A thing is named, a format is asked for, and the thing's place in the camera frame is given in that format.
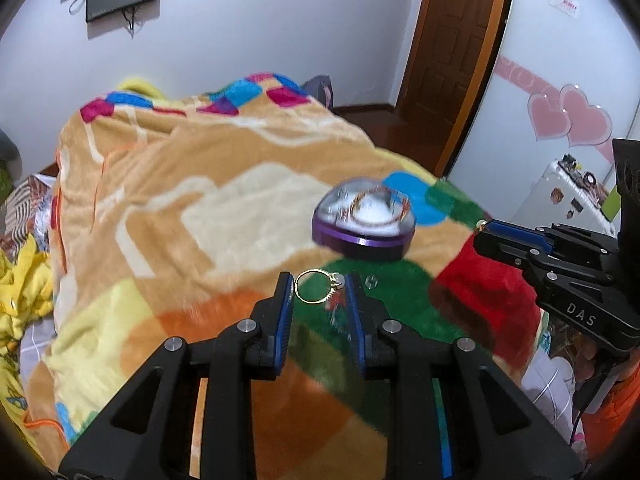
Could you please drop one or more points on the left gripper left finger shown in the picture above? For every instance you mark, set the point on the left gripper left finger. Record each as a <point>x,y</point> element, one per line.
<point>281,309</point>

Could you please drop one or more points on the purple heart-shaped jewelry tin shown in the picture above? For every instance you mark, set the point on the purple heart-shaped jewelry tin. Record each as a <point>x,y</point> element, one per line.
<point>364,219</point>

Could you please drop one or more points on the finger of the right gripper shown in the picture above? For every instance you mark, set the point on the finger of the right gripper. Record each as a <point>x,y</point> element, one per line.
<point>489,247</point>
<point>518,236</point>

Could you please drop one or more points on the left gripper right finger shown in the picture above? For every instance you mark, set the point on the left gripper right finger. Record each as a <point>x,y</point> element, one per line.
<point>359,322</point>

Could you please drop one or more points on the cosmetics on suitcase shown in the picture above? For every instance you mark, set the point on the cosmetics on suitcase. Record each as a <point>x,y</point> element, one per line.
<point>608,202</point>

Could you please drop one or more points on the colourful patchwork fleece blanket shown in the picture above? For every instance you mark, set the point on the colourful patchwork fleece blanket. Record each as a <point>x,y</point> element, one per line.
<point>173,218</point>

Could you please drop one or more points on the yellow curved tube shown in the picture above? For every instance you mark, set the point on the yellow curved tube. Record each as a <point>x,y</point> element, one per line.
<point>141,86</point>

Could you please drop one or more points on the brown wooden door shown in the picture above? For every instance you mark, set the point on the brown wooden door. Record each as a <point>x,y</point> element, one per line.
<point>452,49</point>

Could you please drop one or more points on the white suitcase with stickers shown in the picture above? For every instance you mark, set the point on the white suitcase with stickers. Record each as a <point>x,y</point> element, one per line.
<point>555,198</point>

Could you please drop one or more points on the white paper label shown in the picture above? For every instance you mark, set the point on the white paper label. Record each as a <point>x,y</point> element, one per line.
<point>568,7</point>

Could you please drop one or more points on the yellow cloth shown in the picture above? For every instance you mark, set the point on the yellow cloth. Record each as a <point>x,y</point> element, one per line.
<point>26,296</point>

